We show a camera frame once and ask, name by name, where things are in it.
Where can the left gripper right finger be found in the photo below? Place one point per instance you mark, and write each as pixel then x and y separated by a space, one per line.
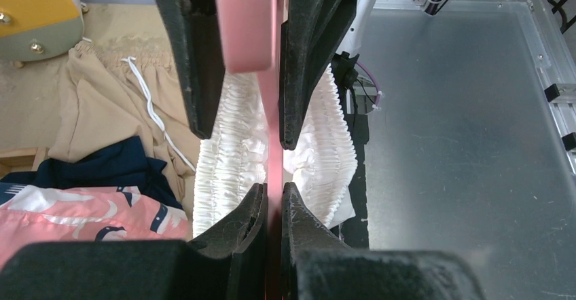
pixel 301 230

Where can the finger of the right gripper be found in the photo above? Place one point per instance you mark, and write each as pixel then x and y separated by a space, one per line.
pixel 193 31
pixel 309 39

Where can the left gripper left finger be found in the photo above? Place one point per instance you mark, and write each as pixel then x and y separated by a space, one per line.
pixel 237 229

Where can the pink wooden hanger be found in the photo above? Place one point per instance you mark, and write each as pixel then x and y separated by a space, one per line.
pixel 250 32

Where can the white shorts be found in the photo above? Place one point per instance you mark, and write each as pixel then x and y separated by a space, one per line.
pixel 235 157

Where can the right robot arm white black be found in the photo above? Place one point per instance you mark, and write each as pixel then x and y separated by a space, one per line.
pixel 360 14

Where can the beige shorts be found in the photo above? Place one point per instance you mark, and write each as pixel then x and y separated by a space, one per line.
pixel 109 96

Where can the navy blue shorts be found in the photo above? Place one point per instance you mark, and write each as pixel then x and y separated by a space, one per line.
pixel 122 164

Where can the pink shark print shorts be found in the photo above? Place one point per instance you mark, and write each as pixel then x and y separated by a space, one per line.
pixel 31 214

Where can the round white drawer cabinet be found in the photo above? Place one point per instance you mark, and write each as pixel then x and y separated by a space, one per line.
pixel 33 30

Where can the wooden clothes rack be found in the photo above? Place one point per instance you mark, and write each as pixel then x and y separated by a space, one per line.
pixel 23 159

